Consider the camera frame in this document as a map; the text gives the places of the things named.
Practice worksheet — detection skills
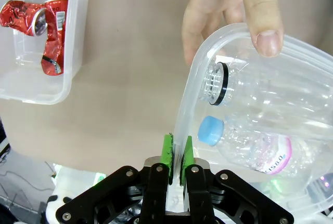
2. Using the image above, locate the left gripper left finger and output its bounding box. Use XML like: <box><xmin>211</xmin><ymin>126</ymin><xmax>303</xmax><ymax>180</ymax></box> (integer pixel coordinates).
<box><xmin>55</xmin><ymin>134</ymin><xmax>174</xmax><ymax>224</ymax></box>

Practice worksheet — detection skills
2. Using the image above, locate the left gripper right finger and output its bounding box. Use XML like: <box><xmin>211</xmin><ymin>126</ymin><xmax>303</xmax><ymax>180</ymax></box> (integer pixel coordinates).
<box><xmin>179</xmin><ymin>135</ymin><xmax>295</xmax><ymax>224</ymax></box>

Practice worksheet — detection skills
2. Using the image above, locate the large clear plastic bin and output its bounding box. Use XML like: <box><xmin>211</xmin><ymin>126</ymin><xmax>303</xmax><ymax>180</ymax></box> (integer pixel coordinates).
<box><xmin>165</xmin><ymin>22</ymin><xmax>333</xmax><ymax>224</ymax></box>

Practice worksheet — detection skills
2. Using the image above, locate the person's bare hand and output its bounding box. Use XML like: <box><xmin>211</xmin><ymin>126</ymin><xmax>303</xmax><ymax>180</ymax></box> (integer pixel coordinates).
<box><xmin>181</xmin><ymin>0</ymin><xmax>285</xmax><ymax>67</ymax></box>

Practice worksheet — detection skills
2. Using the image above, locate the clear bottle with blue cap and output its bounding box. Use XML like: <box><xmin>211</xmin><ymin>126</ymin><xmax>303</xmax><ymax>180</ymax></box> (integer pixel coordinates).
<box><xmin>197</xmin><ymin>115</ymin><xmax>309</xmax><ymax>177</ymax></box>

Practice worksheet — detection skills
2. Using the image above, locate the small clear plastic bin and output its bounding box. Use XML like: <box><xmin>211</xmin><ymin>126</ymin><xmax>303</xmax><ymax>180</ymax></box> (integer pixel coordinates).
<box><xmin>0</xmin><ymin>0</ymin><xmax>93</xmax><ymax>105</ymax></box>

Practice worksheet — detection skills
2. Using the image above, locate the crushed red can with barcode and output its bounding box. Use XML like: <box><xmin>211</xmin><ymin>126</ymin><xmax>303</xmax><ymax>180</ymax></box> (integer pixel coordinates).
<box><xmin>41</xmin><ymin>0</ymin><xmax>70</xmax><ymax>77</ymax></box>

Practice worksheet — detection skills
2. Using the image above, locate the clear bottle with black ring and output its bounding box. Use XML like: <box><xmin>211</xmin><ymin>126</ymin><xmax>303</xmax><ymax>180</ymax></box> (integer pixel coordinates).
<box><xmin>201</xmin><ymin>61</ymin><xmax>333</xmax><ymax>143</ymax></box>

